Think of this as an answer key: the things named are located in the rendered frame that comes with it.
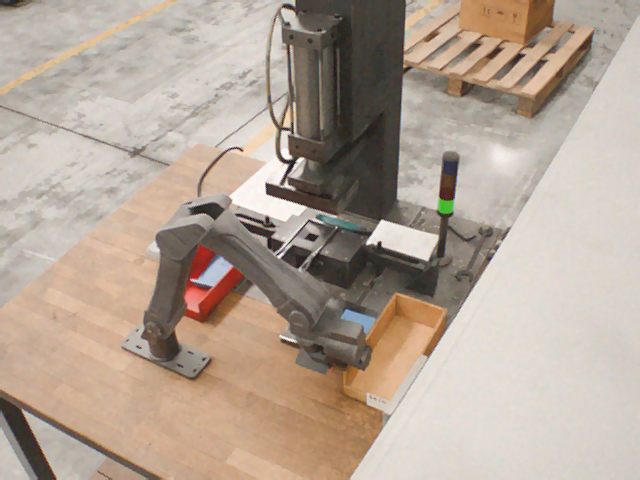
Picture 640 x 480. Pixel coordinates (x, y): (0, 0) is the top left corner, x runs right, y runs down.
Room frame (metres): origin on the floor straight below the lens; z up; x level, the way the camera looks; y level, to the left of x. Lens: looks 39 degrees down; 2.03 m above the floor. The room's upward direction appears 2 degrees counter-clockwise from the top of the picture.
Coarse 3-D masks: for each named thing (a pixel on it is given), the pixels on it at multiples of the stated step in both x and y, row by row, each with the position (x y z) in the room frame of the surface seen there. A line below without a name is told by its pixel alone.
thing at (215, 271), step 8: (216, 256) 1.31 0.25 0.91; (216, 264) 1.28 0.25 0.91; (208, 272) 1.25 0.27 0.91; (216, 272) 1.25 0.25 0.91; (224, 272) 1.25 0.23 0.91; (192, 280) 1.20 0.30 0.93; (200, 280) 1.23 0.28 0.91; (208, 280) 1.23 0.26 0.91; (216, 280) 1.23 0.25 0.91; (208, 288) 1.20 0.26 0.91
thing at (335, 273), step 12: (312, 240) 1.30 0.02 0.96; (288, 252) 1.26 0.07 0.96; (300, 252) 1.25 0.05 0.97; (360, 252) 1.25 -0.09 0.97; (300, 264) 1.27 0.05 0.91; (324, 264) 1.22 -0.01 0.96; (336, 264) 1.20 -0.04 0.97; (360, 264) 1.25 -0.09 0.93; (324, 276) 1.22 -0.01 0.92; (336, 276) 1.20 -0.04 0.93; (348, 276) 1.19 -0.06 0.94
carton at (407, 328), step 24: (384, 312) 1.05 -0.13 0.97; (408, 312) 1.08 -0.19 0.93; (432, 312) 1.06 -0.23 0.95; (384, 336) 1.04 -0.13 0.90; (408, 336) 1.03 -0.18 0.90; (432, 336) 0.97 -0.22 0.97; (384, 360) 0.97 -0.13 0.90; (408, 360) 0.97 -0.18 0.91; (360, 384) 0.91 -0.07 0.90; (384, 384) 0.91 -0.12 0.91
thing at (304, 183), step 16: (368, 128) 1.43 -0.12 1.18; (352, 144) 1.38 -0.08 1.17; (304, 160) 1.30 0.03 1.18; (336, 160) 1.32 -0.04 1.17; (272, 176) 1.31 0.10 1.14; (288, 176) 1.25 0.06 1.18; (304, 176) 1.24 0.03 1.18; (320, 176) 1.24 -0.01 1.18; (336, 176) 1.27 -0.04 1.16; (272, 192) 1.28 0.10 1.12; (288, 192) 1.26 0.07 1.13; (304, 192) 1.24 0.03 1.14; (320, 192) 1.21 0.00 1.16; (336, 192) 1.24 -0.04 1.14; (352, 192) 1.26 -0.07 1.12; (320, 208) 1.22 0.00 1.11; (336, 208) 1.20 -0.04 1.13
